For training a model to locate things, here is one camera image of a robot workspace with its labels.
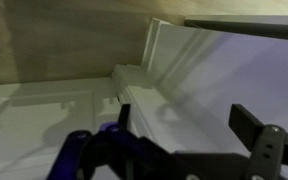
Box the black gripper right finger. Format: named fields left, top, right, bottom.
left=228, top=103, right=288, bottom=180

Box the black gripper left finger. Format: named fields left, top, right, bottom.
left=46, top=103, right=185, bottom=180

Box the white door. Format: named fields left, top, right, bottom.
left=140, top=17, right=288, bottom=180

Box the dark grey bar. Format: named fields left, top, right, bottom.
left=183, top=14, right=288, bottom=43

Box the white door frame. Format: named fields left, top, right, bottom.
left=111, top=64, right=218, bottom=154

